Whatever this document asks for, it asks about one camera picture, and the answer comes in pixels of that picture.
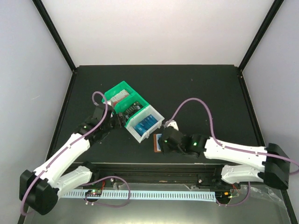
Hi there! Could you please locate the brown leather card holder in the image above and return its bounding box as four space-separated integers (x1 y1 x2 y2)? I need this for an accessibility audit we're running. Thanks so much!
153 133 162 153

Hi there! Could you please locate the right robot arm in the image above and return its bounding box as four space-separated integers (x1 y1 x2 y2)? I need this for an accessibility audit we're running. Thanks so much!
157 126 290 190

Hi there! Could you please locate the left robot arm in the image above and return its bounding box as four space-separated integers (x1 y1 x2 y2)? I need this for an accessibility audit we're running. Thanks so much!
19 104 122 215

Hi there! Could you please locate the red white cards stack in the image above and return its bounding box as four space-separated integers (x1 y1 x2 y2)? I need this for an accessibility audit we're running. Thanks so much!
110 90 129 107

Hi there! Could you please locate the black cards stack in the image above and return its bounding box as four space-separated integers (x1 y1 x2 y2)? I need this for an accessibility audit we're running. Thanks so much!
123 101 143 122

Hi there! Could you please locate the blue cards stack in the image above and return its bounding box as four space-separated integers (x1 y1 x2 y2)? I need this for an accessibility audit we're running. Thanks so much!
134 115 158 136

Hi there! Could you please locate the green double storage bin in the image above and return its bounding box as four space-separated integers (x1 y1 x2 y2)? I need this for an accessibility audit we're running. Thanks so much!
104 81 150 124

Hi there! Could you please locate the white storage bin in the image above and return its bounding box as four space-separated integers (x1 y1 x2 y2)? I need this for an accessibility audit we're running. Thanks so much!
125 105 164 143

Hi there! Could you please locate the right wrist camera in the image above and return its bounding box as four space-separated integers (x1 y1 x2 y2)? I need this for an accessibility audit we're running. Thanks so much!
164 120 179 131

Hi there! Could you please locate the white slotted cable duct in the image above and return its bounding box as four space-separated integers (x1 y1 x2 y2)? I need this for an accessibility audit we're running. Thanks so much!
62 189 216 202

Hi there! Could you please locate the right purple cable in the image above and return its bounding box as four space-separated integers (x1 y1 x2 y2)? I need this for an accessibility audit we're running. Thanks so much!
163 98 299 207

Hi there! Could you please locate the black frame post left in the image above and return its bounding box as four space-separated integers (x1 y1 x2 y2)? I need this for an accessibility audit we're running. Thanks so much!
32 0 77 72

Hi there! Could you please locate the black frame post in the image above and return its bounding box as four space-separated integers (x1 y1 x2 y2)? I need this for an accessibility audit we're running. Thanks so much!
238 0 284 72
32 0 77 72

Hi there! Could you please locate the black frame post right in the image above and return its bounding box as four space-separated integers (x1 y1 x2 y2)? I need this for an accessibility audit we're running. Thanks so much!
238 0 284 72

